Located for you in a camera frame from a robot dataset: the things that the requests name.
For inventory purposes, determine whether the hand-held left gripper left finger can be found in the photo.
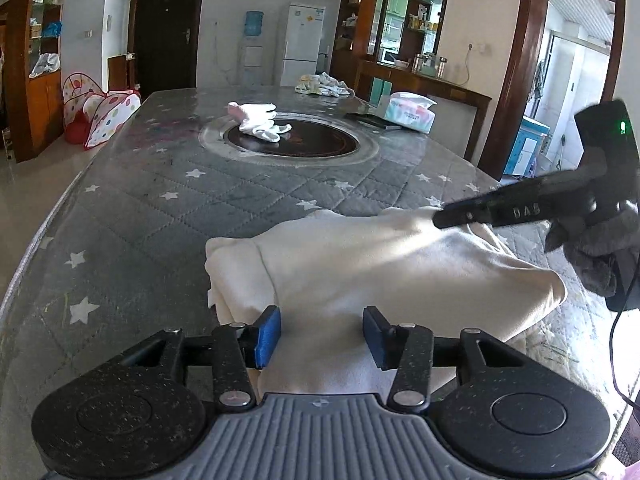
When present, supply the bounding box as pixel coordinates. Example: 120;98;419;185
119;305;281;409

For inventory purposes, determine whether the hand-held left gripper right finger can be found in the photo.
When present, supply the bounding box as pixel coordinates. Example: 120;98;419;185
362;306;522;409

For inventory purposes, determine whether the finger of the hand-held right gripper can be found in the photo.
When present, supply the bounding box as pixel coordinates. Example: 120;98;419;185
432;192;499;231

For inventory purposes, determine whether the cream sweatshirt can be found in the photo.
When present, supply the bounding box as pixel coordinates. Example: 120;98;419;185
205;205;568;397

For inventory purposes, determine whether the person's right hand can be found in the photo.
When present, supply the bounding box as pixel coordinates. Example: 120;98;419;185
545;199;640;295

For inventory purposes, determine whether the blue storage cabinet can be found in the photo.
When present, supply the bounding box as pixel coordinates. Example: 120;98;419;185
502;116;551;176

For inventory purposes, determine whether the tissue pack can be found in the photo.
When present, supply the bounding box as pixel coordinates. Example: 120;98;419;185
382;91;438;134

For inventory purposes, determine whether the round black inset cooktop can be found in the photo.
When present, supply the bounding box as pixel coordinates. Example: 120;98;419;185
200;110;379;163

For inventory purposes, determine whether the grey star quilted table cover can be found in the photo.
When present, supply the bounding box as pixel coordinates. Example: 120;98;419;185
0;85;640;480

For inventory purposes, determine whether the patterned small cloth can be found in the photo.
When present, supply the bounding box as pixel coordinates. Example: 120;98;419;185
295;72;354;98

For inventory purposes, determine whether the small crumpled white cloth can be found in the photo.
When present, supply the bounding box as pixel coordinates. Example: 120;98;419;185
250;122;293;144

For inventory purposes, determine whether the wooden divider shelf unit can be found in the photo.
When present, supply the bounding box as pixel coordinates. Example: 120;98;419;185
330;0;453;92

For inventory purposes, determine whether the white glove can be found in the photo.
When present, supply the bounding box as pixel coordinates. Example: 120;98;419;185
227;101;277;133

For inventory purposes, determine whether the white refrigerator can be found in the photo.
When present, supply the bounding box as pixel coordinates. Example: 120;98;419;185
280;4;326;88

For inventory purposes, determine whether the white water dispenser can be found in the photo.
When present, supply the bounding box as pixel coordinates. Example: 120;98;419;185
239;39;266;86

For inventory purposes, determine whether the polka dot play tent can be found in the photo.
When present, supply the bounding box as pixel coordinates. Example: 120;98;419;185
62;72;142;149

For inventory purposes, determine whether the blue water bottle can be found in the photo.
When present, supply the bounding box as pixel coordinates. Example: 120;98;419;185
243;11;265;40

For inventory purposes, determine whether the small wooden cabinet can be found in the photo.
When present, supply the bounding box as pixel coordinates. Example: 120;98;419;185
107;52;138;92

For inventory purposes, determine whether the wooden shelf cabinet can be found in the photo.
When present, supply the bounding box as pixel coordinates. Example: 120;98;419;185
6;0;71;162

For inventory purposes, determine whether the dark brown entrance door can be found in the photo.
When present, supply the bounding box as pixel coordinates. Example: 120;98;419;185
127;0;207;93

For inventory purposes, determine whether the wooden doorway frame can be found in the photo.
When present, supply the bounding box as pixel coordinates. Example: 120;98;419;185
479;0;627;182

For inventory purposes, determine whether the wall socket with cable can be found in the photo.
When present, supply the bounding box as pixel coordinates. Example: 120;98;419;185
462;42;486;86

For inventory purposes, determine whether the black cable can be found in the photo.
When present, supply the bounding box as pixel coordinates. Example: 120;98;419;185
609;255;640;407

